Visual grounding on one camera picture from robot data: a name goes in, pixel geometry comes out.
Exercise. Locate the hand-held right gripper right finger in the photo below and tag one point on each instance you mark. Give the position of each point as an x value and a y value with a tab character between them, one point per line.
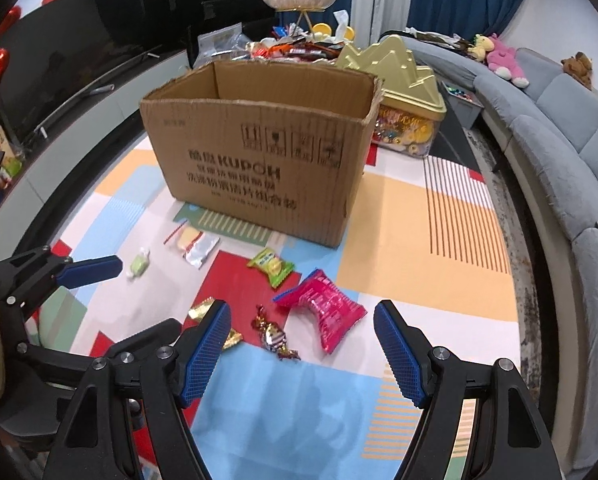
399	355

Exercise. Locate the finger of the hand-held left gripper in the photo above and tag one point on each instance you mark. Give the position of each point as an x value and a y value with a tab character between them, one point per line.
129	340
94	269

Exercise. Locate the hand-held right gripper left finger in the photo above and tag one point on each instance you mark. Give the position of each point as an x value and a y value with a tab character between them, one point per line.
206	355

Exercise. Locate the gold snack packet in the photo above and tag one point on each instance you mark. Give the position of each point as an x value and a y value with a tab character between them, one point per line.
199	311

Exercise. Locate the small pale green candy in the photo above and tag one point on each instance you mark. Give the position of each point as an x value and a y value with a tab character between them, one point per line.
138	263

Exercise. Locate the foil-wrapped twist candy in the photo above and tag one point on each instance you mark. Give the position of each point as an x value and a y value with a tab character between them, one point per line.
273	335

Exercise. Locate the pink snack packet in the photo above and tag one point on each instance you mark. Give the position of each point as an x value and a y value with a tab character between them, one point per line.
324	310

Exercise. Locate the clear packet with yellow cake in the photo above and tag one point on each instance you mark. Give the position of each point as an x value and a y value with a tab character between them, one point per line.
194	247

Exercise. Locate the yellow-green snack packet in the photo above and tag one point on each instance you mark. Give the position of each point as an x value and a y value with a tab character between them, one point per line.
271	266

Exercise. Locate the brown cardboard box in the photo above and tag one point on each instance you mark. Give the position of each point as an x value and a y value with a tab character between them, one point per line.
259	160

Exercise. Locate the pile of assorted snacks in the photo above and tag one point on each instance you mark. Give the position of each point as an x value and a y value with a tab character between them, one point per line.
289	47

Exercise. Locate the colourful checked tablecloth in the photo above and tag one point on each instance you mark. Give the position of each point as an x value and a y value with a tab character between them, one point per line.
404	240

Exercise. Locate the patterned floor rug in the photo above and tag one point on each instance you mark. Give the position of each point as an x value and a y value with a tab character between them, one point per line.
504	240

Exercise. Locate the grey television cabinet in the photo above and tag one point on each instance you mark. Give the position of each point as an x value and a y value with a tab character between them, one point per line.
104	110

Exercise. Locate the grey remote control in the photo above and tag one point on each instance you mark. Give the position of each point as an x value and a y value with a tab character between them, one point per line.
100	88

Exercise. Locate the black curved television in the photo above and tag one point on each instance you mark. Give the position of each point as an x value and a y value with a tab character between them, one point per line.
79	55

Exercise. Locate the clear bag of nuts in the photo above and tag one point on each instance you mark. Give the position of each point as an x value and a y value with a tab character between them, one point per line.
221	45

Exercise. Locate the grey storage bin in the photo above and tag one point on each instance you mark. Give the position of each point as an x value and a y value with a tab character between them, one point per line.
461	102

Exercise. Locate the clear box with golden lid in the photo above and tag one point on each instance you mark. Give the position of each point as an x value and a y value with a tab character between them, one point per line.
404	85

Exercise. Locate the grey fabric sofa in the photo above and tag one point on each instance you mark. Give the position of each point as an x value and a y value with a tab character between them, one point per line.
554	125

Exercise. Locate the black piano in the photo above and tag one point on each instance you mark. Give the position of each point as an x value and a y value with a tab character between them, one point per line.
214	5

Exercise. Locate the pink plush toy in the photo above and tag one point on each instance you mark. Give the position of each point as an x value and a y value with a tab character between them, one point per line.
504	60

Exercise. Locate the loose papers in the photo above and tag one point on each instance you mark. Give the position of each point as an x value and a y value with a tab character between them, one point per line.
439	40

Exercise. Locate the yellow plush toy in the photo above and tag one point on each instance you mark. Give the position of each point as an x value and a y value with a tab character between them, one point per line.
479	46

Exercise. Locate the white plastic bag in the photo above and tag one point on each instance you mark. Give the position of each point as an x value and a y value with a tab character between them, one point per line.
334	27

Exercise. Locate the brown teddy bear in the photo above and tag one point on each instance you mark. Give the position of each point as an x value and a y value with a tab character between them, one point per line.
576	67

